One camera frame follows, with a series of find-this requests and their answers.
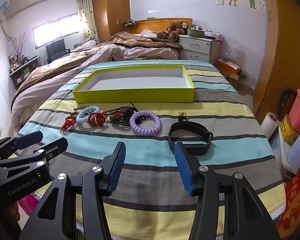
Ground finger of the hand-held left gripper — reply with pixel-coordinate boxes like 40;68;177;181
0;130;44;161
0;138;69;172

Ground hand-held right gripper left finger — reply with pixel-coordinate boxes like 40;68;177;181
17;142;127;240

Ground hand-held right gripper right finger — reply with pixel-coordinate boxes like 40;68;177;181
174;142;282;240

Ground black smart band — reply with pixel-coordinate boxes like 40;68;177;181
169;121;214;156

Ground light blue spiral hair tie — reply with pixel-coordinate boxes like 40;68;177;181
76;106;101;124

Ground purple spiral hair tie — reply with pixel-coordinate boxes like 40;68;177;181
129;110;162;137

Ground red bead rope bracelet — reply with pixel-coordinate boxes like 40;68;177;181
61;112;107;133

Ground dark beaded bracelet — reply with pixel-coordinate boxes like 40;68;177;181
101;106;138;126

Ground green-rimmed white tray box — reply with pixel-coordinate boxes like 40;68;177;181
72;65;195;104

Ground striped cloth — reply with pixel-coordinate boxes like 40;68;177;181
18;59;287;240

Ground cluttered side shelf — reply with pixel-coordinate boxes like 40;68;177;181
8;56;41;91

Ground black chair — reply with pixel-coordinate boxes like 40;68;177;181
45;39;71;64

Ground paper towel roll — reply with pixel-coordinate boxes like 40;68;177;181
260;112;281;141

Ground dried branches in vase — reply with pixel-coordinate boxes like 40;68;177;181
11;32;28;61

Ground bed with pink bedding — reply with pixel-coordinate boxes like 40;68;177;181
11;31;183;128

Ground orange box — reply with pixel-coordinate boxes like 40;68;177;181
216;58;242;76

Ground window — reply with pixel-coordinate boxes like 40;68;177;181
32;12;82;50

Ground yellow printed box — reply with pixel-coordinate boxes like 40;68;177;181
281;114;300;146

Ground red printed bag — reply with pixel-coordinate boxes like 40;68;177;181
277;164;300;240

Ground white nightstand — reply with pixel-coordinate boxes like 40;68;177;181
178;34;222;63

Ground brown blanket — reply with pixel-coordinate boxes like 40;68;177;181
15;31;183;90

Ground patterned curtain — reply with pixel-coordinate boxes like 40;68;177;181
75;0;100;43

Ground green basin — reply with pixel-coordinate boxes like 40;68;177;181
187;27;206;38

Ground brown teddy bear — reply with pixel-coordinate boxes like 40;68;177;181
156;20;188;42

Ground wooden headboard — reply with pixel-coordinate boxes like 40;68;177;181
129;18;193;35

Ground tall wooden wardrobe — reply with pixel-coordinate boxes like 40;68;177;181
91;0;131;43

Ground large wooden wardrobe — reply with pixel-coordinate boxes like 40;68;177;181
252;0;300;126

